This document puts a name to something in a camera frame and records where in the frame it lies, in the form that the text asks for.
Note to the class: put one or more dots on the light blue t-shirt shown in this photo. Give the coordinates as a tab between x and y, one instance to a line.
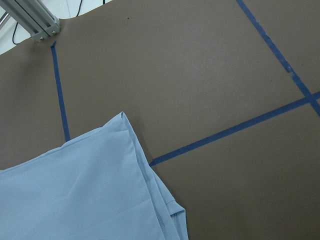
97	186

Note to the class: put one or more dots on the blue tape grid lines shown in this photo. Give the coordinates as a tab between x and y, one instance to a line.
186	72

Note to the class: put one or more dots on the aluminium frame post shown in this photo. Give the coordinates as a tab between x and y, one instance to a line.
34	17

